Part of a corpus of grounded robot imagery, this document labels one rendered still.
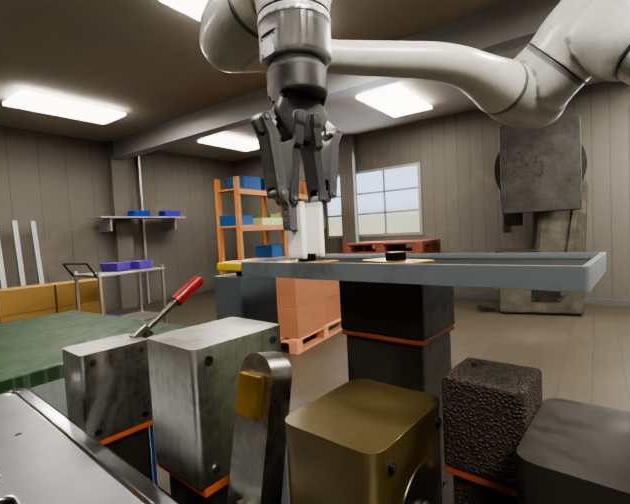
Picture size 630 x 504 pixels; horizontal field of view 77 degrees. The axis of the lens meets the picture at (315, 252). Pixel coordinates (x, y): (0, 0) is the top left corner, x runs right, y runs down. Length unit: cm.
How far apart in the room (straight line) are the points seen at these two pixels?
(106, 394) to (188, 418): 26
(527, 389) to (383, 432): 9
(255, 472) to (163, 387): 12
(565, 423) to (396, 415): 10
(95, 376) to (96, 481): 20
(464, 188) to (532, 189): 171
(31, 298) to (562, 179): 646
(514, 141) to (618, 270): 237
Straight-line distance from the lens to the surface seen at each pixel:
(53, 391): 222
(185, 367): 35
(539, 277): 33
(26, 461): 49
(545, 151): 550
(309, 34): 51
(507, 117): 89
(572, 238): 574
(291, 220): 48
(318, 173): 51
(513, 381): 28
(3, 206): 745
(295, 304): 395
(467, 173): 692
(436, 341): 44
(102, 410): 61
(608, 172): 669
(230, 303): 60
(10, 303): 582
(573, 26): 89
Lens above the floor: 120
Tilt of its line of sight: 3 degrees down
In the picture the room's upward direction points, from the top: 3 degrees counter-clockwise
